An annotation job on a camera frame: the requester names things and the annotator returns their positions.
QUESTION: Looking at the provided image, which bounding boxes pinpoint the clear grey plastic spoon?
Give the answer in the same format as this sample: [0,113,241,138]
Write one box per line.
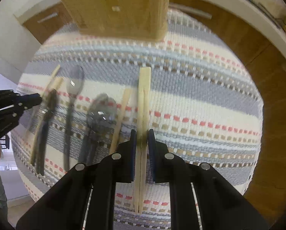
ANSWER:
[63,65,84,171]

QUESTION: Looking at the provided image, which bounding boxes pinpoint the smoky spoon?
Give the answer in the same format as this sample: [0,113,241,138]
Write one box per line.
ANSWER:
[22,100,45,145]

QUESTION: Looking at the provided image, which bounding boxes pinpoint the black plastic spoon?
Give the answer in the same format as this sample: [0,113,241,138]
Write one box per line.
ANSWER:
[35,89,58,176]

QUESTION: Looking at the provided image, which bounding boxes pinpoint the striped woven table mat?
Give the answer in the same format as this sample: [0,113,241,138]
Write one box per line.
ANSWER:
[11,9,268,229]

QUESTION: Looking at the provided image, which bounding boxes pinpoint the beige plastic utensil basket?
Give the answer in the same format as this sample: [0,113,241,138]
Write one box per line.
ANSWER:
[61,0,169,42]

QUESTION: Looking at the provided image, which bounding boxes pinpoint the wooden base cabinets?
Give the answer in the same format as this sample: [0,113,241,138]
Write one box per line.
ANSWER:
[11,0,286,224]

